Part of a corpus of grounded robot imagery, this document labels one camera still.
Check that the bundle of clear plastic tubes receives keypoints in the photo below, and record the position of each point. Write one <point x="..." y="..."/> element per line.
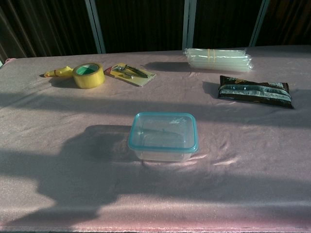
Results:
<point x="218" y="60"/>

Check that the pink tablecloth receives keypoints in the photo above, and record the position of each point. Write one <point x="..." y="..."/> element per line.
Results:
<point x="73" y="136"/>

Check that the grey window frame post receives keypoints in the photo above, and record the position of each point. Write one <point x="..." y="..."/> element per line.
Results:
<point x="189" y="24"/>
<point x="96" y="26"/>
<point x="258" y="24"/>

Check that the nail clipper set card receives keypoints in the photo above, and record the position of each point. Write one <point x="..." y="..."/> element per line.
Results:
<point x="136" y="77"/>

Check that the clear container with teal rim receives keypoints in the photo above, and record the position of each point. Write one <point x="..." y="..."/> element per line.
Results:
<point x="160" y="156"/>

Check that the dark brown snack packet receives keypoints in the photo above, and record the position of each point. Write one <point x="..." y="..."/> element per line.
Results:
<point x="255" y="93"/>

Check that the yellow tape roll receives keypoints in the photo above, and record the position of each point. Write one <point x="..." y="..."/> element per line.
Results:
<point x="88" y="80"/>

